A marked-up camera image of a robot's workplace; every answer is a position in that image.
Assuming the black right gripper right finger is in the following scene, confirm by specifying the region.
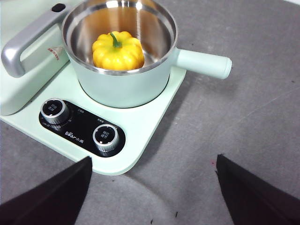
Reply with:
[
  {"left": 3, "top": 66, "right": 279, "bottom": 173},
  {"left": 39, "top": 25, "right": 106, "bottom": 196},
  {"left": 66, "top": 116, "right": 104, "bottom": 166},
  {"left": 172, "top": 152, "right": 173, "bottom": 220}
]
[{"left": 215, "top": 154, "right": 300, "bottom": 225}]

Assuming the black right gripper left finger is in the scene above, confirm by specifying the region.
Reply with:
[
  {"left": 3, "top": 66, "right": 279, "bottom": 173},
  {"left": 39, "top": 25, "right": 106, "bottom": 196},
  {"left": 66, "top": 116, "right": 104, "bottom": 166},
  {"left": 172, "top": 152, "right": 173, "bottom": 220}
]
[{"left": 0, "top": 156, "right": 93, "bottom": 225}]

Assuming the yellow pumpkin with green stem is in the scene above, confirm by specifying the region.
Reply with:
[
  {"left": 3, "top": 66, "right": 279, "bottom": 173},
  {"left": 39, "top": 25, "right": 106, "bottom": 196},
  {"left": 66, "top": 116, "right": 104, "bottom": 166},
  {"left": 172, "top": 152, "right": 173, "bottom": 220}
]
[{"left": 91, "top": 31, "right": 145, "bottom": 71}]

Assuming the silver control knob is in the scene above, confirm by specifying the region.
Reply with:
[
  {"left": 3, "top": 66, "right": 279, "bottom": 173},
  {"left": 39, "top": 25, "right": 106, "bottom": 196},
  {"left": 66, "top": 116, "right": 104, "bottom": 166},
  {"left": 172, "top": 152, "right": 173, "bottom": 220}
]
[
  {"left": 39, "top": 97, "right": 71, "bottom": 125},
  {"left": 92, "top": 123, "right": 120, "bottom": 153}
]

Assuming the green breakfast machine base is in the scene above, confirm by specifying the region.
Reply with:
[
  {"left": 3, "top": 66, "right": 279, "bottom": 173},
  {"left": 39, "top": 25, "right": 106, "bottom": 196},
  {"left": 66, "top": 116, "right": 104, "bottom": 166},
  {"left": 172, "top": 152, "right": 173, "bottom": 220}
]
[{"left": 0, "top": 62, "right": 188, "bottom": 176}]

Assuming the green griddle cover silver handle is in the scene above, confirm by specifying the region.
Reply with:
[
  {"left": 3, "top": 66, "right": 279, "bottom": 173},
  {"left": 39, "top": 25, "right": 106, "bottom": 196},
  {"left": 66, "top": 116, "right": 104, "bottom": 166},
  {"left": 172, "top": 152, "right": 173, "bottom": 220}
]
[{"left": 0, "top": 0, "right": 82, "bottom": 117}]

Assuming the green pot with straight handle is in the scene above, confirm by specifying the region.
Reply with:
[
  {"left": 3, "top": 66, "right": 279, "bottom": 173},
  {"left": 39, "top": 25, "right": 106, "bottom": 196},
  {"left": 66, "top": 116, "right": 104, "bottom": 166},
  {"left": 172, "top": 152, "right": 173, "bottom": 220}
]
[{"left": 61, "top": 0, "right": 233, "bottom": 109}]

